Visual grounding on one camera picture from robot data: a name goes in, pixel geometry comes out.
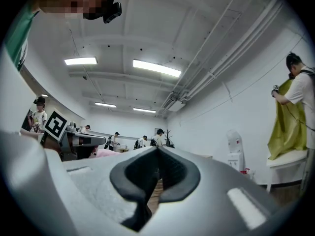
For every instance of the long ceiling light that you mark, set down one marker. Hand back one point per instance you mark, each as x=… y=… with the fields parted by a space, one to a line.
x=105 y=104
x=80 y=61
x=157 y=67
x=144 y=110

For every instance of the framed wall notice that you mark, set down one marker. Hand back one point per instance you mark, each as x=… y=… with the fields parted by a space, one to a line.
x=157 y=130

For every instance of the white table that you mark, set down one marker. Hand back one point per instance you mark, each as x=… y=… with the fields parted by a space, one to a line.
x=288 y=158

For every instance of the white ceiling pipes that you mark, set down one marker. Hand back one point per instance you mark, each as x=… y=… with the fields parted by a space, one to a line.
x=233 y=50

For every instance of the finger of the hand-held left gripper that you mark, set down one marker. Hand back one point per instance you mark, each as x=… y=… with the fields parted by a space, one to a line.
x=97 y=139

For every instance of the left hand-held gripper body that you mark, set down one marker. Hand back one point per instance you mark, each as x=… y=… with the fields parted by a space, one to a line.
x=56 y=125

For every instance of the pink clothes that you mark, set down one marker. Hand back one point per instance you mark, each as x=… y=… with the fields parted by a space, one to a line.
x=108 y=153

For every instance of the dark coat rack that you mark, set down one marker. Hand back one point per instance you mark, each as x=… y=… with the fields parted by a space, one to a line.
x=168 y=136

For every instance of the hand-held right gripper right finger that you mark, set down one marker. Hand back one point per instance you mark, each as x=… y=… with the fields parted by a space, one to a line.
x=189 y=178

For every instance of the yellow-green cloth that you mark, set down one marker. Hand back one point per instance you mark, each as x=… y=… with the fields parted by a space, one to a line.
x=288 y=126

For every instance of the small white box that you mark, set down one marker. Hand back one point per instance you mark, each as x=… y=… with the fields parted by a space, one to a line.
x=123 y=146

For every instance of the person's green shirt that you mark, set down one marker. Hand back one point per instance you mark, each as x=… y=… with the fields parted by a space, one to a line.
x=18 y=38

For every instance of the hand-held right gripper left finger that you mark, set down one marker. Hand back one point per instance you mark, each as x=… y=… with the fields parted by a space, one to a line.
x=120 y=178

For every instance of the black head-mounted camera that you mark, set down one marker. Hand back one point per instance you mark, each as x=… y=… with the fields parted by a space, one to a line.
x=113 y=12

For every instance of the white water dispenser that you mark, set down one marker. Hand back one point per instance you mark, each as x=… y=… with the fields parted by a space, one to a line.
x=235 y=149

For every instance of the white ceiling air conditioner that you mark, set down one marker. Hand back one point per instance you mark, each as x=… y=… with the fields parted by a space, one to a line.
x=176 y=106

